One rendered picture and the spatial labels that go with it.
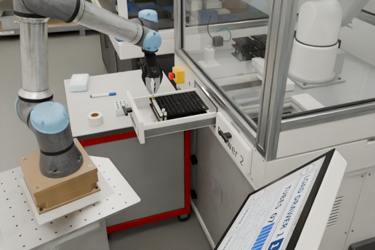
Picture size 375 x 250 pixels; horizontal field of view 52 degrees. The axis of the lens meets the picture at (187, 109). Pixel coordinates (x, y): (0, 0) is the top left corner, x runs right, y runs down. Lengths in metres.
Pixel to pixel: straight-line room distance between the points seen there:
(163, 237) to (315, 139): 1.23
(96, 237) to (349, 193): 1.02
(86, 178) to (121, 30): 0.54
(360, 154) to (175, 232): 1.20
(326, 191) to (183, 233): 1.56
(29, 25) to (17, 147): 1.99
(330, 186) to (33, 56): 0.99
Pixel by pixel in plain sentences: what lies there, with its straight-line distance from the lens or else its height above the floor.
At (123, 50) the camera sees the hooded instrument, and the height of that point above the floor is 0.86.
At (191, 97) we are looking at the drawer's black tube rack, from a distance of 1.76.
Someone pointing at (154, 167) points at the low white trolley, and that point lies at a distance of 2.02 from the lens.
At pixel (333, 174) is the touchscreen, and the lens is 0.92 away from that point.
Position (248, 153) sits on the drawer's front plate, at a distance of 1.39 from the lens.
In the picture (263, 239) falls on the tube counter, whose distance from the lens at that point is 0.84.
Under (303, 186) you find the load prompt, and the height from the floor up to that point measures 1.16.
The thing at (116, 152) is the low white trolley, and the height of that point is 0.61.
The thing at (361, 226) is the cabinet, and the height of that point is 0.44.
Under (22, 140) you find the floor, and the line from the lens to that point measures 3.31.
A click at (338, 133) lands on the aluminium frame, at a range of 1.43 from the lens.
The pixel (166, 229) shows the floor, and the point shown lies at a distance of 2.36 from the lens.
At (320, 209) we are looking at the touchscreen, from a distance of 0.82.
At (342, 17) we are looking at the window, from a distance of 1.24.
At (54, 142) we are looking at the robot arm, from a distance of 1.35.
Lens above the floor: 1.73
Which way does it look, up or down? 30 degrees down
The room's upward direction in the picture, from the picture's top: straight up
